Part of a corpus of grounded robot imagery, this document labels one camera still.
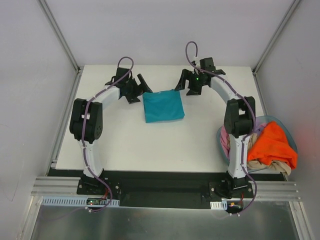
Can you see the left white cable duct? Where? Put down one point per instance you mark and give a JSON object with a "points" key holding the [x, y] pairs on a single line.
{"points": [[65, 201]]}

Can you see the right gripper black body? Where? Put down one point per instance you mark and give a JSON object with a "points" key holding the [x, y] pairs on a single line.
{"points": [[191, 81]]}

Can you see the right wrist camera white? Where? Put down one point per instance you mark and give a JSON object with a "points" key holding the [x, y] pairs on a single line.
{"points": [[196, 65]]}

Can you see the orange t shirt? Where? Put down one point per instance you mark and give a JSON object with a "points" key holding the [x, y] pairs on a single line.
{"points": [[274, 131]]}

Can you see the left aluminium frame post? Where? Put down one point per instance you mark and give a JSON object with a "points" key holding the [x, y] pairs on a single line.
{"points": [[59, 34]]}

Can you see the right aluminium frame post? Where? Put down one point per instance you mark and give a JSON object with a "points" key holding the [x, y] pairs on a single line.
{"points": [[276, 35]]}

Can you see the right white cable duct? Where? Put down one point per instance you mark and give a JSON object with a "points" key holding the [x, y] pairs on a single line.
{"points": [[219, 205]]}

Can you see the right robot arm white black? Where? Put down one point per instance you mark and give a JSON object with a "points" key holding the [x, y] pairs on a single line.
{"points": [[240, 116]]}

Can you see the pink t shirt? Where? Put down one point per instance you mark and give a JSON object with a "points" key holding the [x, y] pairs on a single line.
{"points": [[225, 142]]}

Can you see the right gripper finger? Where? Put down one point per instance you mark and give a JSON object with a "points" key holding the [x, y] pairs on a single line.
{"points": [[194, 90], [185, 76]]}

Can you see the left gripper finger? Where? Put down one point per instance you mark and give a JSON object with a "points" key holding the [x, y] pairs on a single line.
{"points": [[143, 87], [132, 98]]}

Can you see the teal t shirt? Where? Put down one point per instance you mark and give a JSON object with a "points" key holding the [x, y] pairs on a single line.
{"points": [[163, 106]]}

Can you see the front aluminium rail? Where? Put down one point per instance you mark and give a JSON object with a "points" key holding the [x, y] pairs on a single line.
{"points": [[286, 191]]}

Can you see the aluminium frame post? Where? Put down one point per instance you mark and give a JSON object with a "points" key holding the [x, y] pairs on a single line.
{"points": [[276, 35], [59, 34]]}

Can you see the white cable duct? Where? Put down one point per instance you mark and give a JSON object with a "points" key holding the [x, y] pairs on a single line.
{"points": [[219, 205], [65, 201]]}

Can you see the beige t shirt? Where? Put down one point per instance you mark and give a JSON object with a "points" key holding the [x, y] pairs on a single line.
{"points": [[273, 154]]}

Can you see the lavender t shirt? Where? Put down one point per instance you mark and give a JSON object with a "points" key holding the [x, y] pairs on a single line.
{"points": [[260, 127]]}

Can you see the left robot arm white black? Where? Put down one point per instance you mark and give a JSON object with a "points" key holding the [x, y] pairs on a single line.
{"points": [[86, 122]]}

